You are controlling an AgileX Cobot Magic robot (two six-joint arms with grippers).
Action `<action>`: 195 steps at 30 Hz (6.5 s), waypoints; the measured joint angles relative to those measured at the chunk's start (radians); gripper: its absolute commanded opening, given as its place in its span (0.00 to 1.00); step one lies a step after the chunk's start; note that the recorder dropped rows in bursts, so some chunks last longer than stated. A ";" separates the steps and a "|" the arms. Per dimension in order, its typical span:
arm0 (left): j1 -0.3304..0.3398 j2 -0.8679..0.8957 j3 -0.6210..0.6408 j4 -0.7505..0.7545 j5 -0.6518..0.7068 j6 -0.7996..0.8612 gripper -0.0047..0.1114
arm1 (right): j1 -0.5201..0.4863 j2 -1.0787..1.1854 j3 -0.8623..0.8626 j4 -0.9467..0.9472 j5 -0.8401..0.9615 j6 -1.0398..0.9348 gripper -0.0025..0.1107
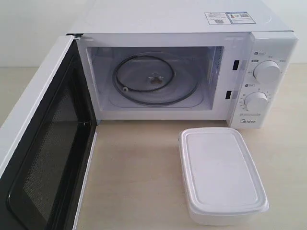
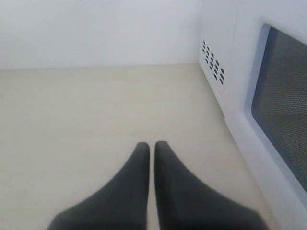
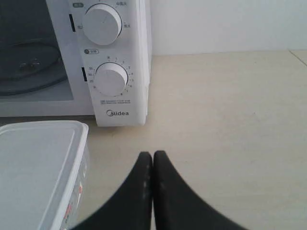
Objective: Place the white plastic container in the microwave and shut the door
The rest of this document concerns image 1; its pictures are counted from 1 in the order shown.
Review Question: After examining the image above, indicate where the white plastic lidded container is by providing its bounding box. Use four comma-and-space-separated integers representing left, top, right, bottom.
179, 127, 269, 226

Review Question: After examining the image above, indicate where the white microwave door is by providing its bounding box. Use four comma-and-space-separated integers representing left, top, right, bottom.
0, 34, 97, 230

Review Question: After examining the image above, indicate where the white microwave oven body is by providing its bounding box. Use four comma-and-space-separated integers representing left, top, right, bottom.
68, 0, 298, 129

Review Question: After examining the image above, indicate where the glass turntable plate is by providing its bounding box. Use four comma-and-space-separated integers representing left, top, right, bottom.
112, 51, 199, 106

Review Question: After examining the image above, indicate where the lower white timer knob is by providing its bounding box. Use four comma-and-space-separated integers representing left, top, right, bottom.
244, 92, 269, 112

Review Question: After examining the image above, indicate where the white label sticker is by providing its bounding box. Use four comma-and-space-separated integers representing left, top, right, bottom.
205, 12, 231, 25

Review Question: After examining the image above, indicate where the upper white power knob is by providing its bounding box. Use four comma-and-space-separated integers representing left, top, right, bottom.
253, 60, 281, 84

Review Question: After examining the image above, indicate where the blue bordered label sticker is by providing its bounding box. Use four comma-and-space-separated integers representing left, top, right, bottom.
226, 11, 256, 24

